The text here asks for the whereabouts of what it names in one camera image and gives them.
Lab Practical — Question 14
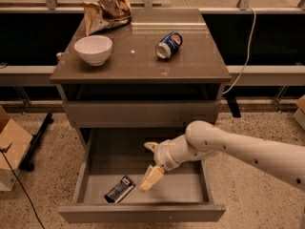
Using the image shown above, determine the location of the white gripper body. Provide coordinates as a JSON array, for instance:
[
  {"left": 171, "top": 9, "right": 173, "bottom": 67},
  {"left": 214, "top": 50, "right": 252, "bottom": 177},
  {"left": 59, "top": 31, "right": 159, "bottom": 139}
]
[{"left": 153, "top": 135, "right": 194, "bottom": 171}]

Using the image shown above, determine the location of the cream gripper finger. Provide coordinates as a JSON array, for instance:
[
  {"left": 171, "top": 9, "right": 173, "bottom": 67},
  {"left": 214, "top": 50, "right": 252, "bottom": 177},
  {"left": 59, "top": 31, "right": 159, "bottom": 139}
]
[
  {"left": 144, "top": 142, "right": 158, "bottom": 153},
  {"left": 138, "top": 165, "right": 164, "bottom": 192}
]

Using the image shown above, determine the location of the blue rxbar blueberry wrapper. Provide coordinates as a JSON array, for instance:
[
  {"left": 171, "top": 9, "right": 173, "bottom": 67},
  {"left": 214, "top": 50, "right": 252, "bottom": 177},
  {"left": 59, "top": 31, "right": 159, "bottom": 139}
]
[{"left": 104, "top": 176, "right": 135, "bottom": 203}]

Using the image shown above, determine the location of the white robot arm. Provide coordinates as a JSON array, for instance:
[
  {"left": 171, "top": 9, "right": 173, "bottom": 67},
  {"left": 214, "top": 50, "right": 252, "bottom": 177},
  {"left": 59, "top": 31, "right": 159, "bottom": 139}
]
[{"left": 139, "top": 121, "right": 305, "bottom": 192}]

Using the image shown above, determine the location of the closed grey top drawer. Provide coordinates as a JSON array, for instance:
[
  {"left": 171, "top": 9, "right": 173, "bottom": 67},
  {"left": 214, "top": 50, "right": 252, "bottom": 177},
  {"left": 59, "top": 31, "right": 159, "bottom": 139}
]
[{"left": 63, "top": 101, "right": 220, "bottom": 128}]

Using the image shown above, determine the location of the open grey middle drawer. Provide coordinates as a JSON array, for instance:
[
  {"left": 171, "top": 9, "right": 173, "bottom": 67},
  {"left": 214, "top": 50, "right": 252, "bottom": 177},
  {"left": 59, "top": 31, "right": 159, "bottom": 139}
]
[{"left": 58, "top": 128, "right": 226, "bottom": 223}]

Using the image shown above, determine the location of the grey drawer cabinet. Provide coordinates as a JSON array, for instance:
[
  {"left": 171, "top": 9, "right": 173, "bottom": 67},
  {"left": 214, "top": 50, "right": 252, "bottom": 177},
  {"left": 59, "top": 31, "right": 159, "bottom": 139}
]
[{"left": 50, "top": 7, "right": 233, "bottom": 224}]

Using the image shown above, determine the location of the black stand leg right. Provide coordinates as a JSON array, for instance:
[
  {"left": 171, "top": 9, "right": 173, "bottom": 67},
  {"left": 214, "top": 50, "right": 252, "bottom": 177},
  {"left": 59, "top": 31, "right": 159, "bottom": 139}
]
[{"left": 225, "top": 94, "right": 241, "bottom": 118}]

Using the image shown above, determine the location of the black stand leg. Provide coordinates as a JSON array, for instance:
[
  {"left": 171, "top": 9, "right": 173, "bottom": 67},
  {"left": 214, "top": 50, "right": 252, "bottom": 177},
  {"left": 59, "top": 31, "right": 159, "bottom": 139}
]
[
  {"left": 19, "top": 113, "right": 53, "bottom": 172},
  {"left": 225, "top": 94, "right": 241, "bottom": 118}
]

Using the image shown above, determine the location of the blue pepsi can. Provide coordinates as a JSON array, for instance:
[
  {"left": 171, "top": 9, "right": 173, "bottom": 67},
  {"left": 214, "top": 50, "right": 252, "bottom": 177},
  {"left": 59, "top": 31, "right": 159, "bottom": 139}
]
[{"left": 155, "top": 31, "right": 183, "bottom": 59}]

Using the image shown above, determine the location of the white ceramic bowl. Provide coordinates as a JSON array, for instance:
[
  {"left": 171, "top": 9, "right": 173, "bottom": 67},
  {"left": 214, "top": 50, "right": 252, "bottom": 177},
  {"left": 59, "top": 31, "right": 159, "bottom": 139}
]
[{"left": 74, "top": 35, "right": 112, "bottom": 66}]

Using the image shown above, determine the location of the black stand leg left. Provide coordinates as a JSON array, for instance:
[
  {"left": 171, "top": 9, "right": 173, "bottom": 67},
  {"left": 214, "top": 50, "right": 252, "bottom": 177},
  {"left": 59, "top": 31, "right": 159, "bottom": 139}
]
[{"left": 19, "top": 113, "right": 53, "bottom": 172}]

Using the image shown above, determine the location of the small can behind cabinet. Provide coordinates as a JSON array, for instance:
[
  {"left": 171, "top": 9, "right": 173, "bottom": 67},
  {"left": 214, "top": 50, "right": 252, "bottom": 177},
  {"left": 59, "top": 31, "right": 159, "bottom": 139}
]
[{"left": 56, "top": 52, "right": 64, "bottom": 63}]

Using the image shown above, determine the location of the cardboard box on right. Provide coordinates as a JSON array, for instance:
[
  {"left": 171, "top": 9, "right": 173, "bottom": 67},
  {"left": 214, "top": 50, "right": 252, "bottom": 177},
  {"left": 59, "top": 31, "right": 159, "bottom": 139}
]
[{"left": 294, "top": 94, "right": 305, "bottom": 130}]

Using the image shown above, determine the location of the cardboard box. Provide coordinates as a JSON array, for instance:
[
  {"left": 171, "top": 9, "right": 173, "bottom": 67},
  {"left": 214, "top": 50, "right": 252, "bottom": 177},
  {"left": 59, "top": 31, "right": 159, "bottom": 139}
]
[
  {"left": 0, "top": 106, "right": 32, "bottom": 192},
  {"left": 294, "top": 94, "right": 305, "bottom": 130}
]

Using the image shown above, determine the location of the crumpled brown chip bag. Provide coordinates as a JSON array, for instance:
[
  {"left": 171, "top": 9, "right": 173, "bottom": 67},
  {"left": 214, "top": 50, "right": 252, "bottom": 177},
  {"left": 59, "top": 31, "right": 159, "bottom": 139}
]
[{"left": 82, "top": 0, "right": 132, "bottom": 36}]

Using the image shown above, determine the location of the cardboard box on left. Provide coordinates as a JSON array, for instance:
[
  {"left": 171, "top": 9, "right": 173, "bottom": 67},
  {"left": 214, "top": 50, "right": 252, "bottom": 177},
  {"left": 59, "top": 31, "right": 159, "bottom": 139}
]
[{"left": 0, "top": 106, "right": 32, "bottom": 192}]

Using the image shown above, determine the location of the black floor cable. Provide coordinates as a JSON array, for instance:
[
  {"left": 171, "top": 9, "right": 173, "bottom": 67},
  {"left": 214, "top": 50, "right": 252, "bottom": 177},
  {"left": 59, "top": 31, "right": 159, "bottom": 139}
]
[{"left": 0, "top": 148, "right": 47, "bottom": 229}]

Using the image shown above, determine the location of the white hanging cable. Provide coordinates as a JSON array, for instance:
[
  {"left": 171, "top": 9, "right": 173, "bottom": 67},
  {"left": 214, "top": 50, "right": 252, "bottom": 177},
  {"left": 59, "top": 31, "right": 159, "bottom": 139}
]
[{"left": 221, "top": 7, "right": 257, "bottom": 96}]

